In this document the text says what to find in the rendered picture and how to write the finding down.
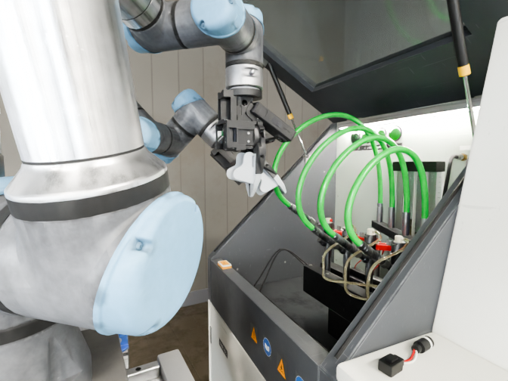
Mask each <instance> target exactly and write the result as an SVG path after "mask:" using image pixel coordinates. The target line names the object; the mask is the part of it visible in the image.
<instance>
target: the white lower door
mask: <svg viewBox="0 0 508 381"><path fill-rule="evenodd" d="M209 341H210V343H211V363H212V381H266V380H265V378H264V377H263V375H261V373H260V372H259V370H258V368H257V367H256V366H255V365H254V363H253V362H252V360H251V359H250V357H249V356H248V354H247V353H246V352H245V350H244V349H243V347H242V346H241V344H240V343H239V342H238V340H237V339H236V337H235V336H234V334H233V333H232V332H231V330H230V329H229V327H228V326H227V324H226V323H225V322H224V320H223V319H222V318H221V316H220V314H219V313H218V312H217V311H216V309H215V307H214V306H213V305H212V304H211V326H209Z"/></svg>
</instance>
